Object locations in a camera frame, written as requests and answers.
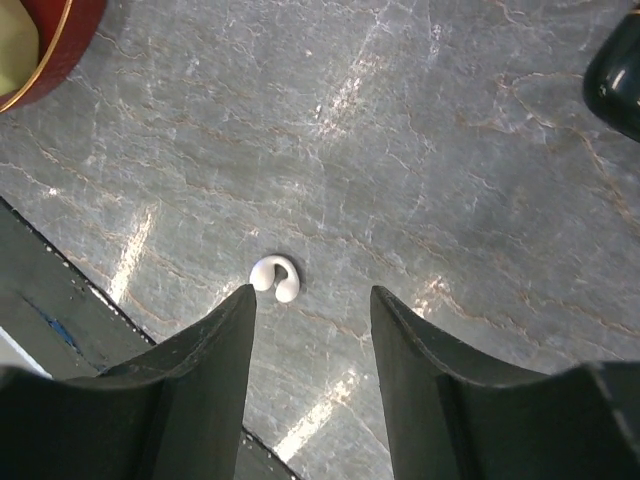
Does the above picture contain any pale green plastic cup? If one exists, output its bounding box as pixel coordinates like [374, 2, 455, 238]
[0, 0, 39, 96]

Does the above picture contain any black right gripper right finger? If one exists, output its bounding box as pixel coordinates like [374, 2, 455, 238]
[370, 286, 639, 479]

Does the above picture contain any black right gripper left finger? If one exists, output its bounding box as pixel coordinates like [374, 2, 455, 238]
[1, 285, 257, 479]

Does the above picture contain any round red lacquer tray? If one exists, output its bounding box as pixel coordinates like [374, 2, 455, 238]
[1, 0, 106, 113]

